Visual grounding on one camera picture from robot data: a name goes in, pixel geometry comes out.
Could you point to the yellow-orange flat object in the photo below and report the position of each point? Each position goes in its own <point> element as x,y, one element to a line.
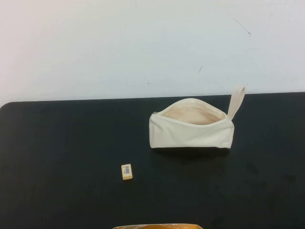
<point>157,226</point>

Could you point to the cream canvas pencil case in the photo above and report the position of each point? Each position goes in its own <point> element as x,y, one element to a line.
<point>190,136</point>

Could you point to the yellow eraser with barcode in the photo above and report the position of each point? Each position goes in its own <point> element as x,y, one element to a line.
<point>126,172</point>

